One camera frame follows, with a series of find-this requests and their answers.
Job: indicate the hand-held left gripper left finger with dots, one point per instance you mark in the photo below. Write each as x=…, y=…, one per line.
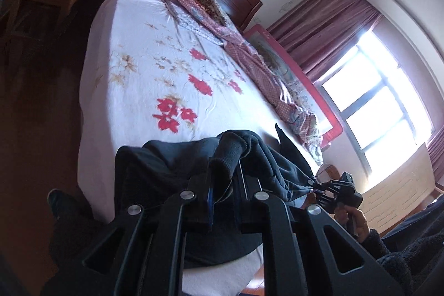
x=209, y=205

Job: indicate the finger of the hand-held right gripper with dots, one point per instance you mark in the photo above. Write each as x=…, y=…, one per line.
x=322, y=183
x=324, y=200

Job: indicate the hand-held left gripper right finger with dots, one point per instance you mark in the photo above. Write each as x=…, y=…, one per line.
x=250, y=192

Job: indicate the dark navy sweatshirt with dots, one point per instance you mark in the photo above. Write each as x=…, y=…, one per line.
x=180, y=160

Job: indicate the person's right forearm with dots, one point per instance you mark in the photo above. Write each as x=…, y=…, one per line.
x=402, y=261

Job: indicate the person's right hand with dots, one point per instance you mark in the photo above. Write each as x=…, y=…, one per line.
x=357, y=223

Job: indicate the white slatted radiator cover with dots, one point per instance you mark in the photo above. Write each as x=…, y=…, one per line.
x=399, y=192

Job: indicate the window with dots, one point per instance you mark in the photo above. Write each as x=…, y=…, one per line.
x=374, y=91

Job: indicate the patterned pink quilt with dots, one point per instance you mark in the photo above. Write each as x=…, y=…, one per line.
x=249, y=56

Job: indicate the person's leg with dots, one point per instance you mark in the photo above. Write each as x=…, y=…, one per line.
x=76, y=247

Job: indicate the bed with floral sheet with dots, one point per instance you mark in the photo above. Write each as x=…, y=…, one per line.
x=145, y=67

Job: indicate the person's shoe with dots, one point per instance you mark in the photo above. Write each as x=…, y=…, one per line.
x=57, y=200

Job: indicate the purple curtain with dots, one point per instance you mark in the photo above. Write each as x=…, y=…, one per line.
x=322, y=22

